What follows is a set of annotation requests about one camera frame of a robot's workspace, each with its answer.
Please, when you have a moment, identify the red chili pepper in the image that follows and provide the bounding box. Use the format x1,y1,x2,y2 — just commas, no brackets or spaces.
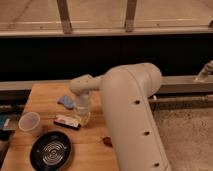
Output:
101,136,112,147

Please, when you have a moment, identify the clear plastic cup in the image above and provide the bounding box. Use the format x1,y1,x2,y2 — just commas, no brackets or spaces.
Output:
18,112,43,136

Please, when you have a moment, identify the metal window post left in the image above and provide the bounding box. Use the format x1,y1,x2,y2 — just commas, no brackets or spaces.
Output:
57,0,72,34

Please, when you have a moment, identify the metal window post right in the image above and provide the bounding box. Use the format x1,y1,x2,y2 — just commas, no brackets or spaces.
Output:
124,0,137,32

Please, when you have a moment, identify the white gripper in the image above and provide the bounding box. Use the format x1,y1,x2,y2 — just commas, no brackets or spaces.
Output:
75,104,91,127

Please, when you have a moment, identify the blue sponge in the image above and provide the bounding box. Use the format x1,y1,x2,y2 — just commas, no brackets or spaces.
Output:
58,95,74,110

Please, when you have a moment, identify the metal window post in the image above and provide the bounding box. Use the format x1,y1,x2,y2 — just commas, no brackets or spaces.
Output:
124,0,137,32
57,0,72,34

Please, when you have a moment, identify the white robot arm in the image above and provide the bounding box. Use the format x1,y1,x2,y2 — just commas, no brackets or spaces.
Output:
69,63,171,171

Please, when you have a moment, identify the black round pan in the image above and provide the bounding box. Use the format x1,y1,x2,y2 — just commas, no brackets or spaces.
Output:
30,131,72,171

